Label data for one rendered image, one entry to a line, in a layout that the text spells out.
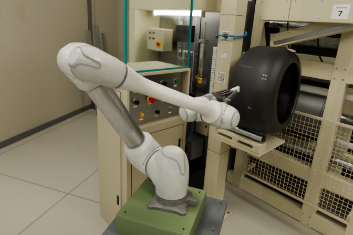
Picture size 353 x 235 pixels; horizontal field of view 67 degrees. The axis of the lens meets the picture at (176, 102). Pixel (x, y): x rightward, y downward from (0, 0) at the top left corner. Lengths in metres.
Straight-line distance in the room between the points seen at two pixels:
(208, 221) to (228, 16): 1.30
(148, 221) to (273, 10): 1.57
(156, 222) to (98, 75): 0.69
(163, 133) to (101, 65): 1.12
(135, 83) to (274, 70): 0.91
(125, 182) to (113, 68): 1.13
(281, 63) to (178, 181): 0.92
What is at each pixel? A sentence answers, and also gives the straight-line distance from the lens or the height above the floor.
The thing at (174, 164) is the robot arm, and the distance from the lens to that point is 1.21.
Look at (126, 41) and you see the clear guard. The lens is 1.64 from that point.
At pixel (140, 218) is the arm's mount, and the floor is 0.75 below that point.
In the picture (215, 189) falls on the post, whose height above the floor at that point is 0.30.
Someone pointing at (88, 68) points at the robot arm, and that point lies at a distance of 0.91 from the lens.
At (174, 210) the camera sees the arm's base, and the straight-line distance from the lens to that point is 1.31.
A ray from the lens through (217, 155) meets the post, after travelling 2.17.
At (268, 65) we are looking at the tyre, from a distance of 1.65.
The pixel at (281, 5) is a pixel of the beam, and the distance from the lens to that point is 2.06.
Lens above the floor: 1.59
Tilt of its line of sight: 17 degrees down
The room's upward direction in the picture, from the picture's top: 3 degrees clockwise
